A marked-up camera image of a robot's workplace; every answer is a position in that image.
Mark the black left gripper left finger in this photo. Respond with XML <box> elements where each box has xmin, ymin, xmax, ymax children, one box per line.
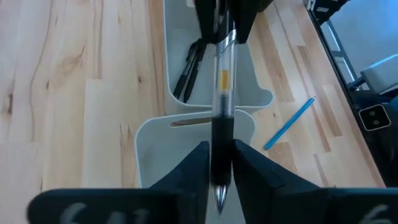
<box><xmin>27</xmin><ymin>141</ymin><xmax>211</xmax><ymax>224</ymax></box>

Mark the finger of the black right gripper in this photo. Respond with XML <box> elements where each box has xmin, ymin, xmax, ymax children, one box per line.
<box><xmin>193</xmin><ymin>0</ymin><xmax>219</xmax><ymax>44</ymax></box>
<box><xmin>233</xmin><ymin>0</ymin><xmax>259</xmax><ymax>45</ymax></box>

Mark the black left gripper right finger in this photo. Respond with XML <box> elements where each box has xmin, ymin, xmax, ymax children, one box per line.
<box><xmin>233</xmin><ymin>139</ymin><xmax>398</xmax><ymax>224</ymax></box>

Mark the white plastic bin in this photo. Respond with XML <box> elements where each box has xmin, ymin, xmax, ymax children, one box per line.
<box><xmin>134</xmin><ymin>108</ymin><xmax>256</xmax><ymax>224</ymax></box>
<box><xmin>162</xmin><ymin>0</ymin><xmax>274</xmax><ymax>116</ymax></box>

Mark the black table frame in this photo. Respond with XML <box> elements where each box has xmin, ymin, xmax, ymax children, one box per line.
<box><xmin>303</xmin><ymin>0</ymin><xmax>398</xmax><ymax>188</ymax></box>

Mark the clear pen with black grip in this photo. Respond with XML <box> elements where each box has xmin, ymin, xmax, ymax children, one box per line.
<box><xmin>210</xmin><ymin>9</ymin><xmax>239</xmax><ymax>216</ymax></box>

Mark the black frame bracket with labels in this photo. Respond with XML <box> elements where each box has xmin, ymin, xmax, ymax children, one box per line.
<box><xmin>306</xmin><ymin>0</ymin><xmax>349</xmax><ymax>25</ymax></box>

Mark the black table-level camera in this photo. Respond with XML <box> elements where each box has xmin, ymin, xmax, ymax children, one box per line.
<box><xmin>358</xmin><ymin>103</ymin><xmax>392</xmax><ymax>132</ymax></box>

